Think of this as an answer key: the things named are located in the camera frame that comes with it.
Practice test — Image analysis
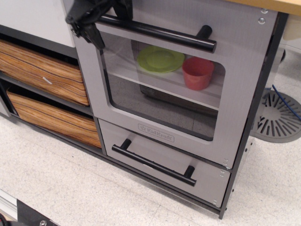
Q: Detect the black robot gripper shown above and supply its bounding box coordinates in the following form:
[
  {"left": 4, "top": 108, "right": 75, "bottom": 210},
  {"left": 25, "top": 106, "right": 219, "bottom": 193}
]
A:
[{"left": 65, "top": 0, "right": 133, "bottom": 49}]

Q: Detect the wooden countertop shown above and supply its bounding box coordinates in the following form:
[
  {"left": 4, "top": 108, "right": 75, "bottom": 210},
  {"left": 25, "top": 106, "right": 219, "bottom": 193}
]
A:
[{"left": 231, "top": 0, "right": 301, "bottom": 16}]

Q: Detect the red plastic cup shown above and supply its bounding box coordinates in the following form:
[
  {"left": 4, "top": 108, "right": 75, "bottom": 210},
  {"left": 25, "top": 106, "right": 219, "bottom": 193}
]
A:
[{"left": 182, "top": 56, "right": 214, "bottom": 91}]

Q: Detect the wood-pattern storage bin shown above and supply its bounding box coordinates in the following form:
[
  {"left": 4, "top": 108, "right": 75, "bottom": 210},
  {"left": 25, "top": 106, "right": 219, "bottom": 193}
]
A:
[
  {"left": 0, "top": 40, "right": 89, "bottom": 106},
  {"left": 7, "top": 88, "right": 101, "bottom": 148}
]

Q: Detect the black drawer handle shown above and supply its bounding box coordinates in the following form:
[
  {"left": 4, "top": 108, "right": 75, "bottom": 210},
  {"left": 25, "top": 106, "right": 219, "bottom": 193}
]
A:
[{"left": 111, "top": 139, "right": 197, "bottom": 187}]

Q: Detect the lower wood-pattern storage bin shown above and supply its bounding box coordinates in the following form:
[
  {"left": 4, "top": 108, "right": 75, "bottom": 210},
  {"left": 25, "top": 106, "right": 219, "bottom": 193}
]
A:
[{"left": 7, "top": 88, "right": 101, "bottom": 148}]

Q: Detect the white cabinet door panel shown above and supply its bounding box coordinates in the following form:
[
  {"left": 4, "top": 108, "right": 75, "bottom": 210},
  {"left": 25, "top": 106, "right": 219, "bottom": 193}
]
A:
[{"left": 0, "top": 0, "right": 75, "bottom": 47}]

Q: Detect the black metal bracket with screw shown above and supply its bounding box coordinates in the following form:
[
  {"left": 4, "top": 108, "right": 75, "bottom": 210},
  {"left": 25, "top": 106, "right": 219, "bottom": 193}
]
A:
[{"left": 16, "top": 199, "right": 58, "bottom": 226}]

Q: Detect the green plastic plate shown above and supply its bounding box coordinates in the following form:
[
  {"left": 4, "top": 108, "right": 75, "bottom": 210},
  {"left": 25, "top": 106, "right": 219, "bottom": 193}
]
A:
[{"left": 137, "top": 46, "right": 185, "bottom": 73}]

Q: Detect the black oven door handle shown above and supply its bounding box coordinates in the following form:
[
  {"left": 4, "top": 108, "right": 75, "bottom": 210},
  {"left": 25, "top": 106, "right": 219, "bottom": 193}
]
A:
[{"left": 98, "top": 15, "right": 217, "bottom": 53}]

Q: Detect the grey lower drawer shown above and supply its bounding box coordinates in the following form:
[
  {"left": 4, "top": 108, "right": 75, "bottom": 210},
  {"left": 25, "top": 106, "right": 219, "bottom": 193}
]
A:
[{"left": 99, "top": 120, "right": 230, "bottom": 207}]

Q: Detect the grey toy oven door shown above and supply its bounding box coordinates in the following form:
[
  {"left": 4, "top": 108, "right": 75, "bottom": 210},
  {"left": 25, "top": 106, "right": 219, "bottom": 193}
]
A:
[{"left": 74, "top": 0, "right": 279, "bottom": 169}]

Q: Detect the white oven shelf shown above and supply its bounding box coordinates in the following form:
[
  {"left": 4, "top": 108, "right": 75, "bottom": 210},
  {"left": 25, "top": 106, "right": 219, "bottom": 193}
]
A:
[{"left": 107, "top": 67, "right": 224, "bottom": 110}]

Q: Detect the aluminium rail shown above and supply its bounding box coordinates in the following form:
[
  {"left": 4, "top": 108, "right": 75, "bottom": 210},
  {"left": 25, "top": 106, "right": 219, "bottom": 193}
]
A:
[{"left": 0, "top": 189, "right": 18, "bottom": 221}]

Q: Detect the blue cable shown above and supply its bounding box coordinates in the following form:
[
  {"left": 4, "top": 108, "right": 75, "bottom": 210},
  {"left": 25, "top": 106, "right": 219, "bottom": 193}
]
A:
[{"left": 271, "top": 84, "right": 301, "bottom": 118}]

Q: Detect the grey slotted round base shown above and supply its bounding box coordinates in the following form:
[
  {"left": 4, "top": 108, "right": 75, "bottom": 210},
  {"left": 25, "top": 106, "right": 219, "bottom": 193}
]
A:
[{"left": 250, "top": 88, "right": 301, "bottom": 143}]

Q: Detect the black toy kitchen frame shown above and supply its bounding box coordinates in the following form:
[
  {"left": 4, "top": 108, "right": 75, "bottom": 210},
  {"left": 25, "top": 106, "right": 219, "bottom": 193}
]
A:
[{"left": 0, "top": 13, "right": 286, "bottom": 218}]

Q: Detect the upper wood-pattern storage bin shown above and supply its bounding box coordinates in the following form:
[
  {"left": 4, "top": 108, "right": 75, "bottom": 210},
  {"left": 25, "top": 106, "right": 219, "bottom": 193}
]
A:
[{"left": 0, "top": 40, "right": 89, "bottom": 106}]

